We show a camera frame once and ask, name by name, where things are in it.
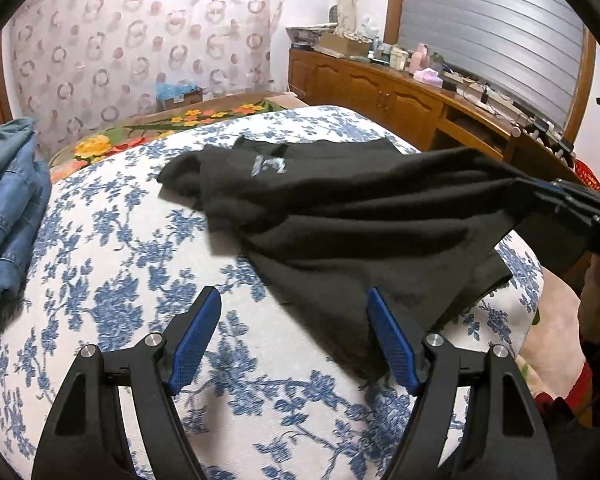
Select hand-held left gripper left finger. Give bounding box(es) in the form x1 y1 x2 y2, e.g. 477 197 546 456
32 286 223 480

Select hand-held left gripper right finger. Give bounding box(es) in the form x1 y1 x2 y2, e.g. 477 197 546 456
367 287 561 480

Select black pants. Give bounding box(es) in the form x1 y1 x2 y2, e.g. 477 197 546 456
157 135 556 383

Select red basket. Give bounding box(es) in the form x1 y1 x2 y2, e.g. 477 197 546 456
572 157 600 193

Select blue floral white bedsheet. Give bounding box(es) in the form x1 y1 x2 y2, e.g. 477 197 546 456
0 105 546 480

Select pink blanket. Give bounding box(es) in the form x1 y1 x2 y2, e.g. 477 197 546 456
516 267 588 386

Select white power strip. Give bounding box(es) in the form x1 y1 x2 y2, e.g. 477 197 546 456
482 91 527 117

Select grey window blind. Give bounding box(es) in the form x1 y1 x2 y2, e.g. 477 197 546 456
397 0 587 128

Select pink tissue box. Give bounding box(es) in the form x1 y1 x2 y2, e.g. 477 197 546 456
412 67 447 84

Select pink bottle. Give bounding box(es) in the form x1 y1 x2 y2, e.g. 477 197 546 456
410 42 432 71

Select wooden cabinet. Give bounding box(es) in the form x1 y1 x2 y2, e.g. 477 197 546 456
287 47 583 183

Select colourful flower blanket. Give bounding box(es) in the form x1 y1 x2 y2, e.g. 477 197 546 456
47 92 311 183

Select folded blue jeans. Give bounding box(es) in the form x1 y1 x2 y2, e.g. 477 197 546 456
0 117 53 328

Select cardboard box with blue cloth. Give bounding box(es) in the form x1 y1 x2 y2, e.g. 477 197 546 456
155 80 206 111

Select flat cardboard box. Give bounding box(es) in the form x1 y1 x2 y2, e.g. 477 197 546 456
314 32 372 59

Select circle patterned curtain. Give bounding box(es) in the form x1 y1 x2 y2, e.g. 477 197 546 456
2 0 288 161

